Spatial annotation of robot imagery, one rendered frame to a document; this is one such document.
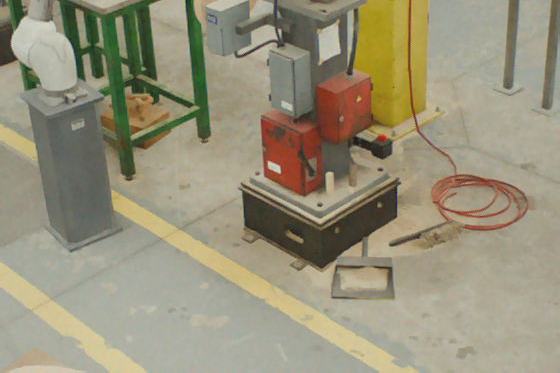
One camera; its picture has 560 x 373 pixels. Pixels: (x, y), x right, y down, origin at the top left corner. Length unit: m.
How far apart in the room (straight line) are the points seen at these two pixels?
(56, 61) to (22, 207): 0.99
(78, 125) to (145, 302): 0.81
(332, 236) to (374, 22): 1.32
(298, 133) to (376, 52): 1.22
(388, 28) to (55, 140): 1.78
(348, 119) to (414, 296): 0.77
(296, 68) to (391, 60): 1.23
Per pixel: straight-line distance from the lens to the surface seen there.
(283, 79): 4.45
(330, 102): 4.44
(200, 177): 5.41
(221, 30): 4.40
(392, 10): 5.44
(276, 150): 4.62
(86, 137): 4.78
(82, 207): 4.92
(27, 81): 6.23
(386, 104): 5.68
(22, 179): 5.60
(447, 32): 6.86
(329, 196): 4.66
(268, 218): 4.83
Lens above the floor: 2.80
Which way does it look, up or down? 31 degrees down
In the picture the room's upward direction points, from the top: 5 degrees counter-clockwise
